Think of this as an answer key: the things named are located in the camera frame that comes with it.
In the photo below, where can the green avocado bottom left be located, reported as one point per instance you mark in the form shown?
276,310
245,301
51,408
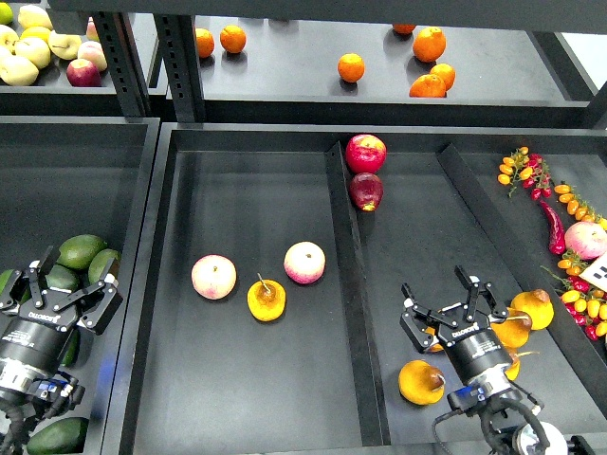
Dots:
65,436

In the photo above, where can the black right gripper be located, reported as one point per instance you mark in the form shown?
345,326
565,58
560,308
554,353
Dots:
473,348

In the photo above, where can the large orange right shelf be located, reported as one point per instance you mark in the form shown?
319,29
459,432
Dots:
429,44

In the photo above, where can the orange front right shelf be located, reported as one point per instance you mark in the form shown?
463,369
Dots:
428,86

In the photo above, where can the red apple on shelf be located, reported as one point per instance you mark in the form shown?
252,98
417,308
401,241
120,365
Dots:
83,73

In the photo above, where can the black left tray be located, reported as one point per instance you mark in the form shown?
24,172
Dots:
65,176

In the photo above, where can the pink apple left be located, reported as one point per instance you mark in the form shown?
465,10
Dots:
213,276

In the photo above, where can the black tray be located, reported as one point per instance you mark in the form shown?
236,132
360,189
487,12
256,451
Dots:
205,377
65,176

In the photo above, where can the black centre tray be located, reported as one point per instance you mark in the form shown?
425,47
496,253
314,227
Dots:
205,377

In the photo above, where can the dark red apple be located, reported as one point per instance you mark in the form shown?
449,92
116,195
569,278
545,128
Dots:
366,191

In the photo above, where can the yellow pear lying right tray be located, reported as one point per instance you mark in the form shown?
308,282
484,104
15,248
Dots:
435,347

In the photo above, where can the orange leftmost shelf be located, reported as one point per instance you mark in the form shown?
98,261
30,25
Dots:
205,43

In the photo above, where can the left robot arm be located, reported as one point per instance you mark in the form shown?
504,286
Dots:
28,399

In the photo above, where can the red chili pepper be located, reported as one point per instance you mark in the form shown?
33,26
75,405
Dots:
556,243

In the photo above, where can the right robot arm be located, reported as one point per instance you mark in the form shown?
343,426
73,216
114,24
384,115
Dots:
509,415

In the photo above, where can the pink apple far right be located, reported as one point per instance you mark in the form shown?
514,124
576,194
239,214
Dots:
586,239

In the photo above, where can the yellow pear with stem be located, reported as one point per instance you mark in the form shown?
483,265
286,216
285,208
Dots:
266,299

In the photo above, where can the green avocado far left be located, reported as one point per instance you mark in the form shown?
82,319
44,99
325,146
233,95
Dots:
4,277

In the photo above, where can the dark green avocado under gripper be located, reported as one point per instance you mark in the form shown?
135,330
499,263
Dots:
61,277

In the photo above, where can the cherry tomato bunch top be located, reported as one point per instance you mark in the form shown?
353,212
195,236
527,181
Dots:
527,170

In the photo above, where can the orange centre shelf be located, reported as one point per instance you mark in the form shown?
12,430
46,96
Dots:
351,67

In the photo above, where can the yellow pear behind gripper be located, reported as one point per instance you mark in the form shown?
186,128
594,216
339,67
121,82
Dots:
513,370

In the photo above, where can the bright red apple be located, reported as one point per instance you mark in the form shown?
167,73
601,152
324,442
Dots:
365,153

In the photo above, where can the pink apple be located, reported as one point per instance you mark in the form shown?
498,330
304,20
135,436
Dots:
304,262
586,239
213,276

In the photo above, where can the yellow pear low right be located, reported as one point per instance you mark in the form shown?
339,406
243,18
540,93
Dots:
515,330

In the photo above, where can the green avocado tray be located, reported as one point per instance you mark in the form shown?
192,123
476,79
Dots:
100,262
78,252
71,350

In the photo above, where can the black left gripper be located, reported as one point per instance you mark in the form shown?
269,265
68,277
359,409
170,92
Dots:
37,338

